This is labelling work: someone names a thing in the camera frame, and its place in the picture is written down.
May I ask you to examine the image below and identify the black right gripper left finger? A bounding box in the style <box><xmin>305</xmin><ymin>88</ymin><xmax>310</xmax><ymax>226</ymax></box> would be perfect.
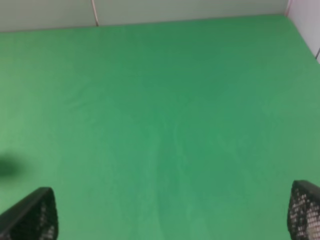
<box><xmin>0</xmin><ymin>187</ymin><xmax>59</xmax><ymax>240</ymax></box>

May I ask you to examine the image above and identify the green table cloth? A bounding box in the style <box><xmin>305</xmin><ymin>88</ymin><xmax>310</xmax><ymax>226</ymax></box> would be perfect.
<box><xmin>0</xmin><ymin>15</ymin><xmax>320</xmax><ymax>240</ymax></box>

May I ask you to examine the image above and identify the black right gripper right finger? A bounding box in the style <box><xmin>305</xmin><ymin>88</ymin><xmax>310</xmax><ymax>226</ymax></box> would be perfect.
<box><xmin>287</xmin><ymin>180</ymin><xmax>320</xmax><ymax>240</ymax></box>

